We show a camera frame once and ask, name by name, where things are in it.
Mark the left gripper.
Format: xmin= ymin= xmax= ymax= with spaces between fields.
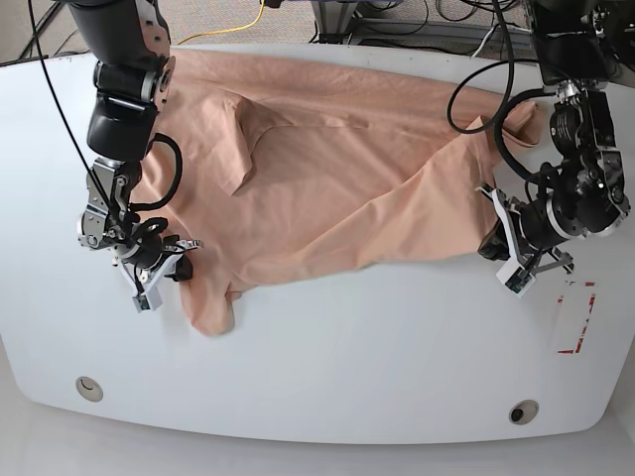
xmin=477 ymin=195 xmax=585 ymax=261

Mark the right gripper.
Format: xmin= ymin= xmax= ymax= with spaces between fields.
xmin=116 ymin=231 xmax=193 ymax=282

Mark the peach t-shirt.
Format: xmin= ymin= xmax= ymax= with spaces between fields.
xmin=131 ymin=49 xmax=543 ymax=339

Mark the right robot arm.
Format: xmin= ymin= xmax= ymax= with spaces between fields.
xmin=68 ymin=0 xmax=193 ymax=282

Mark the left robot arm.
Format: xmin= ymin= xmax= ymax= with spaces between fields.
xmin=478 ymin=1 xmax=634 ymax=261

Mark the red tape rectangle marking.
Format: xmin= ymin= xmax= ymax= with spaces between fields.
xmin=552 ymin=281 xmax=598 ymax=355

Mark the left table grommet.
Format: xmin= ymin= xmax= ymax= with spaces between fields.
xmin=75 ymin=376 xmax=104 ymax=403

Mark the table grommet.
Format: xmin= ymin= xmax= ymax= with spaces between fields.
xmin=75 ymin=376 xmax=104 ymax=403
xmin=509 ymin=400 xmax=540 ymax=425

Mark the right table grommet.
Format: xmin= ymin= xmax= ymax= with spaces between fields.
xmin=509 ymin=400 xmax=540 ymax=425

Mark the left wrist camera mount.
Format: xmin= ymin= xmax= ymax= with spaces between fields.
xmin=475 ymin=182 xmax=577 ymax=299

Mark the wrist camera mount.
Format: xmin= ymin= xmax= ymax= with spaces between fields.
xmin=114 ymin=235 xmax=203 ymax=312
xmin=475 ymin=182 xmax=577 ymax=299

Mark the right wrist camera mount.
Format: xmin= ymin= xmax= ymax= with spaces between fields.
xmin=114 ymin=235 xmax=203 ymax=312

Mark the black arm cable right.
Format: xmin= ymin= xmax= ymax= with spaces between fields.
xmin=27 ymin=0 xmax=185 ymax=239

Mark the white cable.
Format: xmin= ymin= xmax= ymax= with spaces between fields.
xmin=473 ymin=22 xmax=537 ymax=57

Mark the yellow cable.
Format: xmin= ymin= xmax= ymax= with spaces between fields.
xmin=178 ymin=0 xmax=264 ymax=46

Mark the aluminium frame stand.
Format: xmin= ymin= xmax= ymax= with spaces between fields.
xmin=310 ymin=1 xmax=361 ymax=45

